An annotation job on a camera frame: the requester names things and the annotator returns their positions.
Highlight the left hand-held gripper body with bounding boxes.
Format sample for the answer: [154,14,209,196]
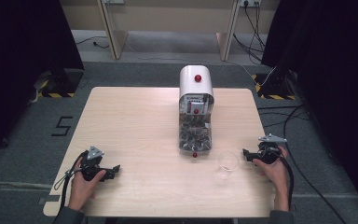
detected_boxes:
[79,145,109,183]

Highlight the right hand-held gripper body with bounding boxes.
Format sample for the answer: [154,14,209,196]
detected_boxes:
[254,133,289,165]

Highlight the person's right hand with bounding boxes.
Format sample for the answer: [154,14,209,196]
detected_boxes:
[252,145,290,189]

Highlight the person's left hand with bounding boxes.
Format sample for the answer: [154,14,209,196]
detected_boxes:
[67,156,107,213]

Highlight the clear glass cup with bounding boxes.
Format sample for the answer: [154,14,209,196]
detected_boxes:
[215,151,241,181]

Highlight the stand base with hazard tape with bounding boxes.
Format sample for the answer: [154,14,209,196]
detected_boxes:
[27,68,85,104]
[251,68,298,101]

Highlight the white candy dispenser with drawer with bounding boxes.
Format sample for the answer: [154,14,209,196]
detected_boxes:
[178,64,215,159]

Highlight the black curtain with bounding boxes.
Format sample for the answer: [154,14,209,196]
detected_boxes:
[261,0,358,220]
[0,0,85,164]

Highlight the wooden desk leg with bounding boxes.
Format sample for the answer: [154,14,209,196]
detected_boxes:
[96,0,130,61]
[215,0,241,62]

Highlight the white power strip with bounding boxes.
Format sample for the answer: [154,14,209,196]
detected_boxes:
[239,0,262,7]

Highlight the left hand-held gripper black cable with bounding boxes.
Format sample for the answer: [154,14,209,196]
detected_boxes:
[53,149,90,216]

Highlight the hand-held gripper black cable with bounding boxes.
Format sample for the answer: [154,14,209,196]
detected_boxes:
[53,149,90,216]
[276,148,295,211]

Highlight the right hand-held gripper black cable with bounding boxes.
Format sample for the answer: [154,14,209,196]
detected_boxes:
[276,148,295,211]

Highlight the black cables on carpet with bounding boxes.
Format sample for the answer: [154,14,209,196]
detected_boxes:
[256,104,312,129]

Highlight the black floor cable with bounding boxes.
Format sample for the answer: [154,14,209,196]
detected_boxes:
[283,142,348,224]

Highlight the thin white cable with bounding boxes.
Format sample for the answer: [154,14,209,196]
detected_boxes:
[126,41,277,88]

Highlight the bundle of black power cables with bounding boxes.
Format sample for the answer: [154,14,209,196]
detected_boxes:
[232,2,268,64]

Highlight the thin black cable with plug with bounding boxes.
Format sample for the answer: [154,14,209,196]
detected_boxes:
[75,35,110,49]

